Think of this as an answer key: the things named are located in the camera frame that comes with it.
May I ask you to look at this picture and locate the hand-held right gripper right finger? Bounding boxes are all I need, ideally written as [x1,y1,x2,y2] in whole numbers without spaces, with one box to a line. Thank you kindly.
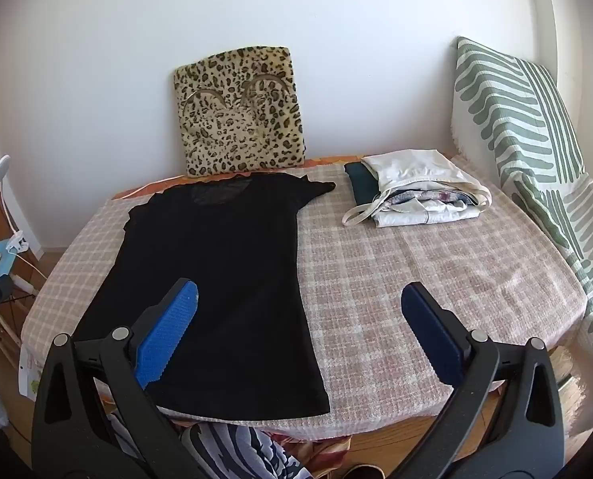
[401,282,565,479]

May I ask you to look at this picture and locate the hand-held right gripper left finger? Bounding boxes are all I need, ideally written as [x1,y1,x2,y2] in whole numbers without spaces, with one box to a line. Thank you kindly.
[32,278,212,479]

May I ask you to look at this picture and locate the black t-shirt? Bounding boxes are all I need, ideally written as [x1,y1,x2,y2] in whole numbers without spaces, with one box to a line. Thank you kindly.
[69,174,337,419]

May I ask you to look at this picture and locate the white folded clothes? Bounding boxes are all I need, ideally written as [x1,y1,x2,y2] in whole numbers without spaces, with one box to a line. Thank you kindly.
[373,187,479,229]

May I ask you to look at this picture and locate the pink plaid blanket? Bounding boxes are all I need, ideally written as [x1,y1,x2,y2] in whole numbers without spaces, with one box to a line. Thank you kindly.
[19,157,589,435]

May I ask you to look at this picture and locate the zebra striped cloth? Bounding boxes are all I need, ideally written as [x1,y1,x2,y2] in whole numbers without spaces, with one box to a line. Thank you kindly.
[109,399,312,479]

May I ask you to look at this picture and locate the dark green folded cloth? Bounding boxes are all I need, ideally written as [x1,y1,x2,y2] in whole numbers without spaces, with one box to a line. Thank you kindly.
[345,160,379,206]

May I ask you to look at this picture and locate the white tote bag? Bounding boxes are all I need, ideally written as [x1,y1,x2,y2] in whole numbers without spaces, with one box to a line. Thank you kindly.
[342,150,493,226]

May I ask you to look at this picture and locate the orange floral bed sheet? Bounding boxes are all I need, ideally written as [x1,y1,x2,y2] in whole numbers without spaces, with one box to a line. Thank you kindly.
[111,154,364,199]

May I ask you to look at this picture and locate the leopard print cushion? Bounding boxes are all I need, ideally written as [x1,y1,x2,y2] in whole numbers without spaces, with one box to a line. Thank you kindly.
[173,46,307,178]

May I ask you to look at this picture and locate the green striped white cushion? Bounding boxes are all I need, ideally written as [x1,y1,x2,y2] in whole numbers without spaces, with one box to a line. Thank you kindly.
[448,36,593,360]

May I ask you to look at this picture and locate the white clip lamp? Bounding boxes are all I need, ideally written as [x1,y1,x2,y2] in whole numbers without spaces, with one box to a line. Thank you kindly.
[0,156,30,255]

